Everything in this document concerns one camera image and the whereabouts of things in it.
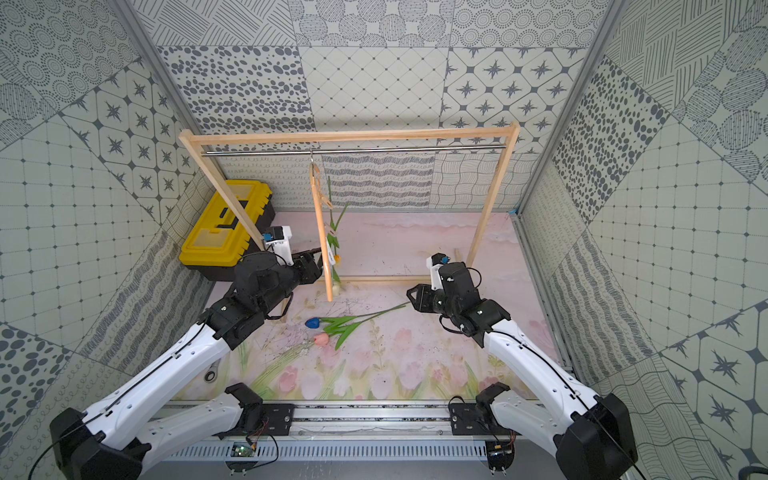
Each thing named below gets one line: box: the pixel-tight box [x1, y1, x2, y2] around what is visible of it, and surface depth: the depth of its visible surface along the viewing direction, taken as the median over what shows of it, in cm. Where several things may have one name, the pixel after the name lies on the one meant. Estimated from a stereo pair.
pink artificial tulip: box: [314, 314, 382, 350], surface depth 90 cm
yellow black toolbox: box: [179, 180, 276, 281], surface depth 92 cm
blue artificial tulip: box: [305, 302, 411, 339], surface depth 92 cm
